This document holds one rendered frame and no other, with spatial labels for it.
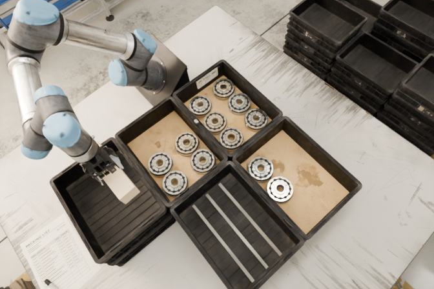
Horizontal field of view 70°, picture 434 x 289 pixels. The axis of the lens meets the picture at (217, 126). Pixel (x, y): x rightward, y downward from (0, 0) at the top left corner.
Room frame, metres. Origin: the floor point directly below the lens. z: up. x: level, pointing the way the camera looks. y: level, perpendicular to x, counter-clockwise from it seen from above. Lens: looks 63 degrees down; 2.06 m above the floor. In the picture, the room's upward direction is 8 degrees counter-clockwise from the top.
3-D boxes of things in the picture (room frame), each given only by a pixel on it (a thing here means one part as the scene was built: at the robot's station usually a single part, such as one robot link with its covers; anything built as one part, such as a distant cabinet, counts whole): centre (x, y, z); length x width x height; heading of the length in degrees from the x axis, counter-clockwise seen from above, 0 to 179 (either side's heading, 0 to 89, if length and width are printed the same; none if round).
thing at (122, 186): (0.40, 0.38, 1.08); 0.24 x 0.06 x 0.06; 35
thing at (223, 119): (0.65, 0.01, 0.86); 0.10 x 0.10 x 0.01
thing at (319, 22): (1.44, -0.80, 0.37); 0.40 x 0.30 x 0.45; 35
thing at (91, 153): (0.39, 0.37, 1.31); 0.08 x 0.08 x 0.05
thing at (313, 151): (0.35, -0.27, 0.87); 0.40 x 0.30 x 0.11; 32
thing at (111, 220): (0.37, 0.46, 0.87); 0.40 x 0.30 x 0.11; 32
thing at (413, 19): (1.34, -1.36, 0.37); 0.40 x 0.30 x 0.45; 35
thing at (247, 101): (0.73, -0.12, 0.86); 0.10 x 0.10 x 0.01
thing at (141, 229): (0.37, 0.46, 0.92); 0.40 x 0.30 x 0.02; 32
